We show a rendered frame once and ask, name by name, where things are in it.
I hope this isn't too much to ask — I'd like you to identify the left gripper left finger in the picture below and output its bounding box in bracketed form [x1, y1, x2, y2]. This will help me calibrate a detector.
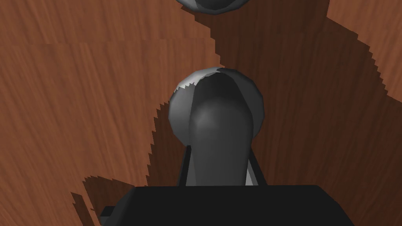
[177, 144, 192, 187]

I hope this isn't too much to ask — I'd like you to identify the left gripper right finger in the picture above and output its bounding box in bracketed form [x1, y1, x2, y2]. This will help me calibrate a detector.
[245, 147, 268, 186]

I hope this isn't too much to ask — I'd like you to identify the grey and black round knob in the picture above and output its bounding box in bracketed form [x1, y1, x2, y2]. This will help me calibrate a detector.
[174, 0, 252, 16]
[168, 67, 265, 187]

